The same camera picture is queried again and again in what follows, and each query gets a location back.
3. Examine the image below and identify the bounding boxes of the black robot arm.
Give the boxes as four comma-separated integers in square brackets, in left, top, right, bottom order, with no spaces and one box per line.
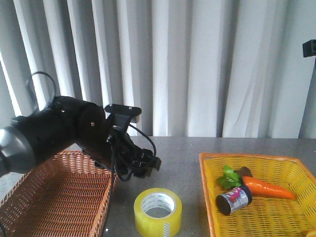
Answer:
[0,96,161,181]
[302,39,316,57]

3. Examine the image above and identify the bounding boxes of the orange toy carrot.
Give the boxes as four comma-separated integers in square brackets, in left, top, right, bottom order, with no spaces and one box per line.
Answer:
[242,176,295,200]

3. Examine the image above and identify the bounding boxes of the brown wicker basket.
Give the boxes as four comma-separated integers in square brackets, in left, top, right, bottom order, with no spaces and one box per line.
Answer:
[0,151,117,237]

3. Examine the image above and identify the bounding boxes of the yellow fruit at corner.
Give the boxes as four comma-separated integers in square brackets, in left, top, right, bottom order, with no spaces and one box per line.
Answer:
[306,229,316,237]

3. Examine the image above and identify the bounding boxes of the small printed can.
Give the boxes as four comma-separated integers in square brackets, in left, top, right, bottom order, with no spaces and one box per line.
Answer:
[216,185,253,215]

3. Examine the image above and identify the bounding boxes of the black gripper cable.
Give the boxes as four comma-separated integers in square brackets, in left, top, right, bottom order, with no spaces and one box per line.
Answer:
[100,123,158,237]

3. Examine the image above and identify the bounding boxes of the grey pleated curtain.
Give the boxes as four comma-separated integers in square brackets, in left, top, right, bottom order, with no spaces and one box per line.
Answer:
[0,0,316,138]

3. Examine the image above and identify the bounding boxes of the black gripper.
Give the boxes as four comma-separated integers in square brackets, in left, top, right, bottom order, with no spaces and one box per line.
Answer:
[95,127,161,178]

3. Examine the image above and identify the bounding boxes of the yellow plastic woven basket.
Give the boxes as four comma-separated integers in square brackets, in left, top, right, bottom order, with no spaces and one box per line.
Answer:
[199,152,316,237]

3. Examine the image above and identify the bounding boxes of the dark brown toy piece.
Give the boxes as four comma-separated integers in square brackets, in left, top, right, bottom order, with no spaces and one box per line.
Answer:
[234,166,253,178]

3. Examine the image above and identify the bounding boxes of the yellow packing tape roll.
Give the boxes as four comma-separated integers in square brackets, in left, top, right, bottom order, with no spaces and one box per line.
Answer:
[133,188,182,237]

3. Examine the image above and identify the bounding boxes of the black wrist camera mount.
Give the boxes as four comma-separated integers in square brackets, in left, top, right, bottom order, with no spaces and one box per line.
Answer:
[104,104,142,133]

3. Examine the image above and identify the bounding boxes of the green toy leaves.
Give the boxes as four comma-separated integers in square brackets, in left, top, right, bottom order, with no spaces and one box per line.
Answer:
[217,164,243,189]

